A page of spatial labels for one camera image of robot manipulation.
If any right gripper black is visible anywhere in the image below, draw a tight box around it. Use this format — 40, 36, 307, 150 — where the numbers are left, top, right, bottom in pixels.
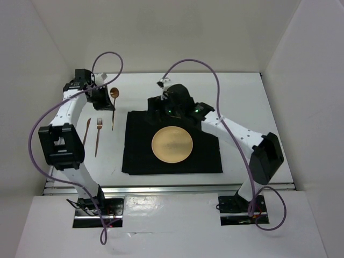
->
145, 94, 184, 124

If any copper spoon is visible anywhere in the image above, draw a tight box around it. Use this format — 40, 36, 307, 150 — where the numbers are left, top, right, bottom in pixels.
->
110, 87, 119, 131

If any copper knife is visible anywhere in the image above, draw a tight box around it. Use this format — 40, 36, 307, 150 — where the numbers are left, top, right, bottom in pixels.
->
82, 118, 91, 145

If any yellow plate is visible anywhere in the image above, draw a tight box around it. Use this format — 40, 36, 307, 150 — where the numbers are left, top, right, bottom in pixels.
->
151, 126, 194, 163

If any black cloth placemat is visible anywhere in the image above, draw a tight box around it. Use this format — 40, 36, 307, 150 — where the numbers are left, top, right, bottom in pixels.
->
122, 111, 223, 175

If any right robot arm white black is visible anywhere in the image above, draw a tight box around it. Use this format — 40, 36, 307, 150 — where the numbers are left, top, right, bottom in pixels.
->
147, 84, 284, 211

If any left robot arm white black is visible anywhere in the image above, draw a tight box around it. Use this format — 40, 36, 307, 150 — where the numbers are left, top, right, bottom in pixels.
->
38, 69, 114, 214

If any copper fork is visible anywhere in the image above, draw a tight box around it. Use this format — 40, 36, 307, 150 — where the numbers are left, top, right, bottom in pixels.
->
95, 118, 103, 157

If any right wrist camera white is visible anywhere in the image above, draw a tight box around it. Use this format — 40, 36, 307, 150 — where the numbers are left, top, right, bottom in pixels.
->
156, 77, 173, 92

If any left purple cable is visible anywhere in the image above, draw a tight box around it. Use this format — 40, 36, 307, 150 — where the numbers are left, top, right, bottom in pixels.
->
28, 51, 124, 246

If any aluminium front rail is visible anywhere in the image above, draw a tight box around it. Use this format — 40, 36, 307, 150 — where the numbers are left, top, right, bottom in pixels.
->
42, 182, 296, 195

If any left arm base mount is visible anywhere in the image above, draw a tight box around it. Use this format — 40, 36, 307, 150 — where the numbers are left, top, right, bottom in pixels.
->
66, 197, 125, 228

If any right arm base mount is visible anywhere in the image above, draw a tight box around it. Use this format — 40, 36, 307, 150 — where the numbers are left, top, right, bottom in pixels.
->
216, 195, 269, 226

